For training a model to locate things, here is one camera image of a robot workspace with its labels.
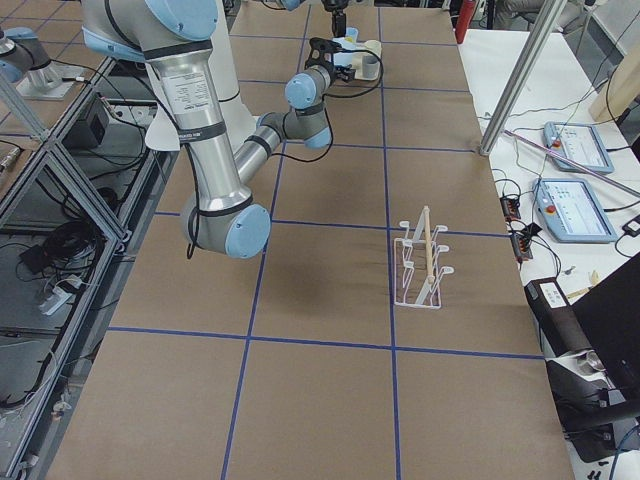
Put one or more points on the grey plastic cup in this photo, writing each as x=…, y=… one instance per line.
x=370, y=67

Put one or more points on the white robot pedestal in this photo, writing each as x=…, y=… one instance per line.
x=161, y=134

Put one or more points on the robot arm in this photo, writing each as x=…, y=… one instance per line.
x=290, y=5
x=176, y=40

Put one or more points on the long metal grabber stick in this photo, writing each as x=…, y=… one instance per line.
x=575, y=165

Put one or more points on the far teach pendant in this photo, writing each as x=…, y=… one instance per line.
x=580, y=143

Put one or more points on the light blue cup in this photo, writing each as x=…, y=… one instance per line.
x=345, y=52
x=351, y=34

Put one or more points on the white wire cup rack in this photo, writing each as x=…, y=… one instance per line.
x=410, y=288

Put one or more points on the cream plastic tray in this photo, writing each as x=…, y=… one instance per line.
x=358, y=70

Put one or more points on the black computer monitor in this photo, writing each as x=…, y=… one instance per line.
x=609, y=317

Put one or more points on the wooden rack handle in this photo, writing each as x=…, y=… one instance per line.
x=429, y=261

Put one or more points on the teach pendant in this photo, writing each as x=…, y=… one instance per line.
x=580, y=143
x=571, y=211

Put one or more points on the aluminium frame post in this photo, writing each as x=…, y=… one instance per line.
x=537, y=38

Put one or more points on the red fire extinguisher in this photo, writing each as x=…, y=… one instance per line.
x=463, y=21

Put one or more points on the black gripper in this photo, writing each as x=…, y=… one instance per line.
x=339, y=20
x=338, y=74

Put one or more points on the cream white cup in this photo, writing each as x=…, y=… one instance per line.
x=373, y=46

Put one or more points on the near teach pendant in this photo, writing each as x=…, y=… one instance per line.
x=571, y=211

